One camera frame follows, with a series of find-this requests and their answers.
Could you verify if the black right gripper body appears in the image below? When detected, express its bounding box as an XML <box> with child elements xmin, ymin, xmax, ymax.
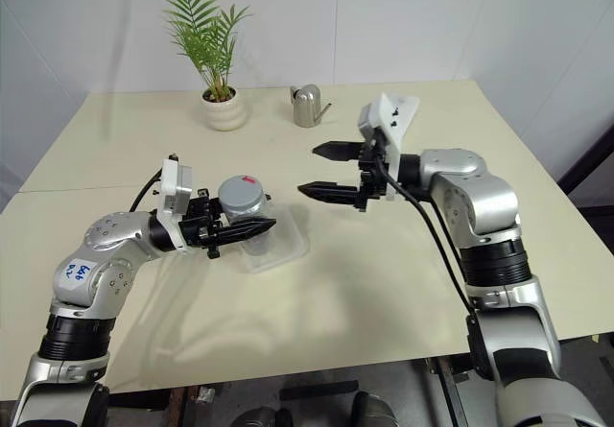
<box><xmin>354</xmin><ymin>136</ymin><xmax>392</xmax><ymax>213</ymax></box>

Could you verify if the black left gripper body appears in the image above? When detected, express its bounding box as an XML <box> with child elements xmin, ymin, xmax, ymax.
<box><xmin>177</xmin><ymin>187</ymin><xmax>227</xmax><ymax>261</ymax></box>

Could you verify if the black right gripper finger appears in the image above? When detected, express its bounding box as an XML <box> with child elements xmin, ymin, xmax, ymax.
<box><xmin>296</xmin><ymin>181</ymin><xmax>362</xmax><ymax>208</ymax></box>
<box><xmin>312</xmin><ymin>140</ymin><xmax>366</xmax><ymax>164</ymax></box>

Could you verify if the clear plastic jar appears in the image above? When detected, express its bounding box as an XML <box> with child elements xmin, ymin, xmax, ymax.
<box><xmin>224</xmin><ymin>205</ymin><xmax>278</xmax><ymax>259</ymax></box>

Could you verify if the grey cylindrical container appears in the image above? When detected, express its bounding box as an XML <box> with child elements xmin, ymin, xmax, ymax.
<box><xmin>217</xmin><ymin>174</ymin><xmax>269</xmax><ymax>221</ymax></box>

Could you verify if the clear plastic box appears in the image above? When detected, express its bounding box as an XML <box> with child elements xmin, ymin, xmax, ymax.
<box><xmin>238</xmin><ymin>204</ymin><xmax>311</xmax><ymax>275</ymax></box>

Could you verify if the silver metal watering can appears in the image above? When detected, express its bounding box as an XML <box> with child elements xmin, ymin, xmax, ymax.
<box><xmin>289</xmin><ymin>83</ymin><xmax>334</xmax><ymax>129</ymax></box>

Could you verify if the cream ribbed plant pot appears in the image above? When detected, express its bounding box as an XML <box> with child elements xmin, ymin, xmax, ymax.
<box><xmin>199</xmin><ymin>85</ymin><xmax>248</xmax><ymax>132</ymax></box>

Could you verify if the green palm plant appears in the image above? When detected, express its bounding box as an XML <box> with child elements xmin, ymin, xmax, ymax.
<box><xmin>159</xmin><ymin>0</ymin><xmax>254</xmax><ymax>103</ymax></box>

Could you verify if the dark rounded shape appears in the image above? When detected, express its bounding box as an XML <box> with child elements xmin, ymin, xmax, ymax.
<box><xmin>228</xmin><ymin>406</ymin><xmax>295</xmax><ymax>427</ymax></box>
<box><xmin>351</xmin><ymin>390</ymin><xmax>400</xmax><ymax>427</ymax></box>

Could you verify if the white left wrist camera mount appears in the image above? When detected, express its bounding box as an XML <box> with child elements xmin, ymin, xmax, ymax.
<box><xmin>155</xmin><ymin>156</ymin><xmax>197</xmax><ymax>252</ymax></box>

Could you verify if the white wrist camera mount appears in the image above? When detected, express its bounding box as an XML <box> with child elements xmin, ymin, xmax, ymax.
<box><xmin>357</xmin><ymin>91</ymin><xmax>421</xmax><ymax>203</ymax></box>
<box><xmin>155</xmin><ymin>156</ymin><xmax>197</xmax><ymax>252</ymax></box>

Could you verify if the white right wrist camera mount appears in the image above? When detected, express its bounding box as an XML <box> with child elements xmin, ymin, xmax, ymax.
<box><xmin>357</xmin><ymin>91</ymin><xmax>421</xmax><ymax>203</ymax></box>

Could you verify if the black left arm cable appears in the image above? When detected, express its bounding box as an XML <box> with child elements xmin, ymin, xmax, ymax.
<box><xmin>129</xmin><ymin>167</ymin><xmax>167</xmax><ymax>215</ymax></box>

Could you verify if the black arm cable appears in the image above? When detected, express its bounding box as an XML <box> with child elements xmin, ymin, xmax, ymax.
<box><xmin>376</xmin><ymin>155</ymin><xmax>482</xmax><ymax>318</ymax></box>
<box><xmin>129</xmin><ymin>167</ymin><xmax>167</xmax><ymax>215</ymax></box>

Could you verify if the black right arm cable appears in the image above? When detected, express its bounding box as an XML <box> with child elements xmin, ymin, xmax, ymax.
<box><xmin>376</xmin><ymin>155</ymin><xmax>482</xmax><ymax>318</ymax></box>

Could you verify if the dark metal table frame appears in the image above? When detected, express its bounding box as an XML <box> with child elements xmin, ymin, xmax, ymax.
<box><xmin>424</xmin><ymin>355</ymin><xmax>474</xmax><ymax>427</ymax></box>

